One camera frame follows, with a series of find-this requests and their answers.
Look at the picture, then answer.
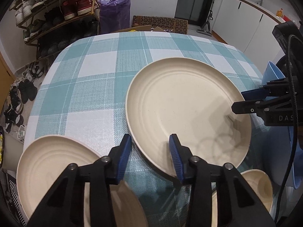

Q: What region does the large blue bowl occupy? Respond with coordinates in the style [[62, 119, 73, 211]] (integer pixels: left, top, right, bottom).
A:
[[261, 61, 285, 86]]

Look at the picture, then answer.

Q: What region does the large beige plate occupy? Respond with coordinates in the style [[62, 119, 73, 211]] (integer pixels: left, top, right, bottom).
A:
[[125, 58, 252, 177]]

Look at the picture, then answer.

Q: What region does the white kitchen cabinet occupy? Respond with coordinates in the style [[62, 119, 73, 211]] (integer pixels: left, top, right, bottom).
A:
[[213, 0, 281, 72]]

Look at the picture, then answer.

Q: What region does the small beige bowl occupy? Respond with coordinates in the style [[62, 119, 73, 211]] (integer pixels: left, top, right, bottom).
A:
[[211, 169, 273, 227]]

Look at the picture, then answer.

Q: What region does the upright vacuum cleaner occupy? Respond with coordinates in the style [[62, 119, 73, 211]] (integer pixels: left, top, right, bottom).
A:
[[196, 10, 213, 36]]

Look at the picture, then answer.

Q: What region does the black glass door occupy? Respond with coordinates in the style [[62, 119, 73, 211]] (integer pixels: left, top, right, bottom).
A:
[[175, 0, 213, 26]]

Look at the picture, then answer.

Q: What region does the cardboard box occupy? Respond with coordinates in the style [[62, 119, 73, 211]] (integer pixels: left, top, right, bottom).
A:
[[115, 25, 165, 33]]

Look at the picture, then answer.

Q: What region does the purple plastic bag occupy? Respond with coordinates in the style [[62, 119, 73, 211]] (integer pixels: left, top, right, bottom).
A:
[[99, 0, 131, 34]]

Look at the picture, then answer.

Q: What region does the wooden shoe rack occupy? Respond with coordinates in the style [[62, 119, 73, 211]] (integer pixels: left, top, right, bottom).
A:
[[10, 0, 100, 59]]

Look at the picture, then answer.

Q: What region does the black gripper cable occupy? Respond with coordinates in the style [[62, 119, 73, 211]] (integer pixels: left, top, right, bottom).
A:
[[273, 34, 301, 222]]

